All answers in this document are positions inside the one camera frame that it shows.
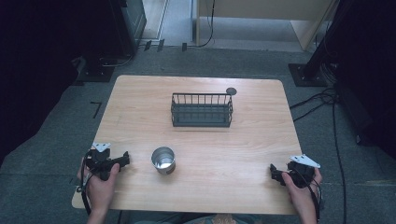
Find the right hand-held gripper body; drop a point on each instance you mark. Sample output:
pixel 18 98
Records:
pixel 300 170

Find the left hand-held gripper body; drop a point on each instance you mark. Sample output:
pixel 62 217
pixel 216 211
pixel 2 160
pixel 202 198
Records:
pixel 100 159

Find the silver metal cup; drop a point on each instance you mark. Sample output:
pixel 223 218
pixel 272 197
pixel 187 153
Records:
pixel 163 160

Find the person's right hand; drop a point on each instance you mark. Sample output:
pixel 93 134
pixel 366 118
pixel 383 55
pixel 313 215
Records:
pixel 301 193

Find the person's left hand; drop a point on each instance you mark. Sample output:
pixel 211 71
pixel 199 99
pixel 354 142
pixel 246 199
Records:
pixel 100 189

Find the person's lap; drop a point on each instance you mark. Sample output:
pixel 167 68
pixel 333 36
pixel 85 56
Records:
pixel 205 219

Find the black metal stand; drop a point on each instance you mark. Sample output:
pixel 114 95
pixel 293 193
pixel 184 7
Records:
pixel 96 62

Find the wooden partition panel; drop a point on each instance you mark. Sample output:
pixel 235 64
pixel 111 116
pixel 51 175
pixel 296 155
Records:
pixel 258 15

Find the black stand base plate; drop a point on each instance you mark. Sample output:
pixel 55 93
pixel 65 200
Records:
pixel 307 74

